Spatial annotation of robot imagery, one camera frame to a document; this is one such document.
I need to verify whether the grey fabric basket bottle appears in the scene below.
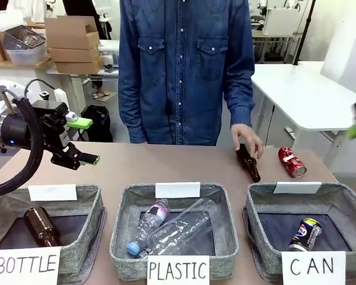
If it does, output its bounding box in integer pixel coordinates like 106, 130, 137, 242
0, 183, 107, 285

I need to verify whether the open cardboard box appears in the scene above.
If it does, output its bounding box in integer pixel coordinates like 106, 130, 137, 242
43, 15, 100, 50

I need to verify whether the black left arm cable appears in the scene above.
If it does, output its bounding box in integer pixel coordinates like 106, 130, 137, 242
0, 78, 57, 199

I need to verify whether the grey fabric basket plastic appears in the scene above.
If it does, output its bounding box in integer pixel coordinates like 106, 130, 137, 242
109, 182, 240, 281

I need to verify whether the white PLASTIC paper label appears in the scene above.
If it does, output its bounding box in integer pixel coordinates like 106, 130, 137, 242
147, 254, 211, 285

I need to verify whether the black stand pole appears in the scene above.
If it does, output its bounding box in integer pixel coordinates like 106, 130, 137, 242
293, 0, 315, 65

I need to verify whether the blank white card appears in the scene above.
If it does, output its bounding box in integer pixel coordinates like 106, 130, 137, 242
155, 182, 201, 199
28, 184, 78, 201

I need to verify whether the person's left hand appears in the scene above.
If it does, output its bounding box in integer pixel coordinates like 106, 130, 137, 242
230, 123, 264, 160

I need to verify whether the person in denim shirt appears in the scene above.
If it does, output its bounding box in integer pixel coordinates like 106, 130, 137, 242
117, 0, 256, 146

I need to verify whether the black drink can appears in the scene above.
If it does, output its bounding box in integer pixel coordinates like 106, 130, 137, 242
288, 218, 323, 252

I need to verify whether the crushed red drink can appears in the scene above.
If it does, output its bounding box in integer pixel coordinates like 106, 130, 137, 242
278, 147, 307, 179

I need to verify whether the clear plastic storage bin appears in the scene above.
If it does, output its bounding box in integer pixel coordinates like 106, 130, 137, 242
2, 24, 47, 65

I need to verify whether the large clear plastic bottle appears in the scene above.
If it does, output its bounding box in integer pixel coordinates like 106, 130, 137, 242
138, 198, 223, 258

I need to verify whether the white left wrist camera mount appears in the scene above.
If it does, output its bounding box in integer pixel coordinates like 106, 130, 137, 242
39, 88, 68, 105

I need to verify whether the large white box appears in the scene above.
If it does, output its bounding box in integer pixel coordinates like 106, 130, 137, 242
262, 7, 308, 36

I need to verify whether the white table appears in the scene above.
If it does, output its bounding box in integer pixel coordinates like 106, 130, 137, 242
250, 61, 356, 170

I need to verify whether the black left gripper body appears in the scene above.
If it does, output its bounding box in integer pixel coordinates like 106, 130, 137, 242
29, 100, 69, 148

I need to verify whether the flat cardboard box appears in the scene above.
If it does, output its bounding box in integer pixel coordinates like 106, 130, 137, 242
48, 45, 101, 63
54, 55, 104, 74

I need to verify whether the blue-capped plastic bottle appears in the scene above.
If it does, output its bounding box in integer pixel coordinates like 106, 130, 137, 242
126, 198, 171, 257

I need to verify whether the white foam block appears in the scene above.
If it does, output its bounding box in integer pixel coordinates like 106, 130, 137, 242
0, 9, 25, 32

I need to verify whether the brown glass bottle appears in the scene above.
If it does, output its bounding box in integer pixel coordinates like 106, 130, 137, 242
23, 206, 62, 248
236, 144, 261, 183

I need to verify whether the grey fabric basket can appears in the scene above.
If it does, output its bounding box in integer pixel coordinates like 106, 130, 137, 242
242, 181, 356, 283

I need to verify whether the white BOTTLE paper label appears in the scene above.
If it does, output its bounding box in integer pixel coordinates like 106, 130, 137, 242
0, 246, 62, 285

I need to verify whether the wooden shelf board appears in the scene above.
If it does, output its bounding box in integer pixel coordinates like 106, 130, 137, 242
0, 56, 53, 71

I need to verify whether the white CAN paper label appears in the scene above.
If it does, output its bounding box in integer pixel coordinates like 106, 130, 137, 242
281, 251, 347, 285

